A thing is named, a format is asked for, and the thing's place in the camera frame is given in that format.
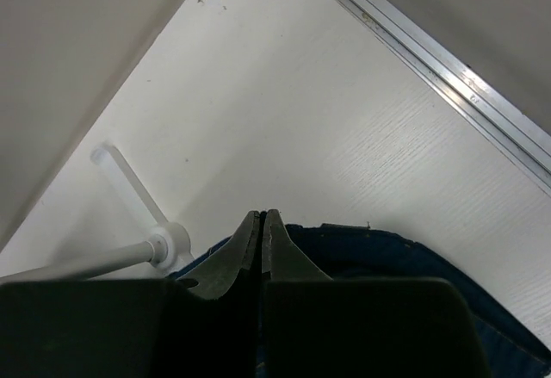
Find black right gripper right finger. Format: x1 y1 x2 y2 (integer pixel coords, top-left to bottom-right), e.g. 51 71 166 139
261 209 331 286

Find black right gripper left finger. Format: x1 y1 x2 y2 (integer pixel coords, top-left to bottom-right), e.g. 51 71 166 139
188 211 260 301

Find dark blue trousers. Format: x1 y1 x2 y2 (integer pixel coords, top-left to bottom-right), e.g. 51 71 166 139
171 213 550 377

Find grey metal clothes rack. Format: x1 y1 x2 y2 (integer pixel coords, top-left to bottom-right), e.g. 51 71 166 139
1 145 193 283

